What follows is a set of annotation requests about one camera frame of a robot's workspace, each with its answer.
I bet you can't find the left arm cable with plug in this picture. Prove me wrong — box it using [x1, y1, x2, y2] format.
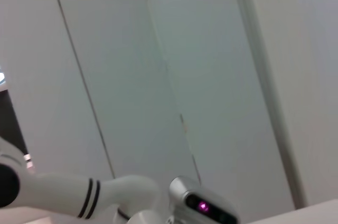
[117, 206, 132, 221]

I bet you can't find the white vertical post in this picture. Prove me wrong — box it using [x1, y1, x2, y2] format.
[231, 0, 314, 210]

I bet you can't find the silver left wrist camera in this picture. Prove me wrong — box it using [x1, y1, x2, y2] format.
[168, 175, 240, 224]

